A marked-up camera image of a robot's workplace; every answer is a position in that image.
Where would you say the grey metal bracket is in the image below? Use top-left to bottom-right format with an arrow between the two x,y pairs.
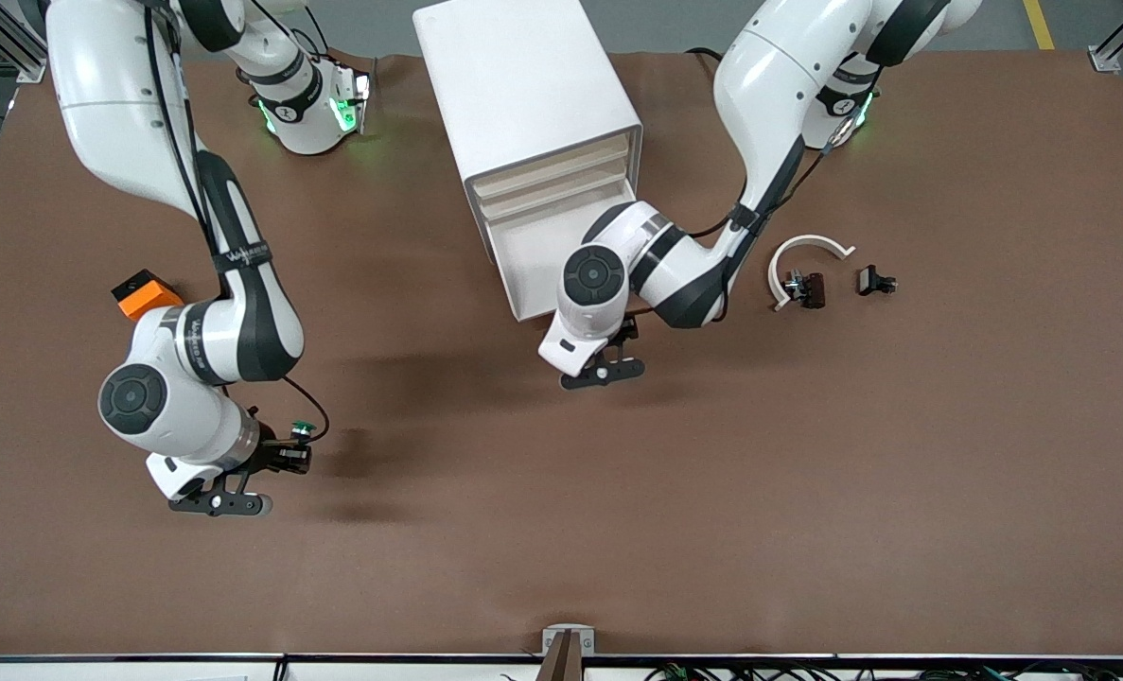
541,623 -> 597,681

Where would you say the white half-ring pipe clamp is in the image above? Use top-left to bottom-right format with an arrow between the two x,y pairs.
768,234 -> 857,312

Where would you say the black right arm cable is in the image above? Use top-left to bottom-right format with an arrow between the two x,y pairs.
140,0 -> 331,445

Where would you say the orange box with hole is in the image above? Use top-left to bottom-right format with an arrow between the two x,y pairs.
111,269 -> 186,321

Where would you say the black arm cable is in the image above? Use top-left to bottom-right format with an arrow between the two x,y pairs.
689,57 -> 893,237
140,0 -> 331,445

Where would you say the beige cabinet drawer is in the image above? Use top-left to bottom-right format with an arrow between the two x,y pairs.
482,199 -> 640,323
472,132 -> 632,202
478,156 -> 634,226

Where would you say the white drawer cabinet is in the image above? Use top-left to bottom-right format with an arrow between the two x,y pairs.
413,0 -> 645,271

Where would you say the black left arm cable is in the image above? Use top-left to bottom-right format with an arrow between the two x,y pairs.
689,57 -> 893,237

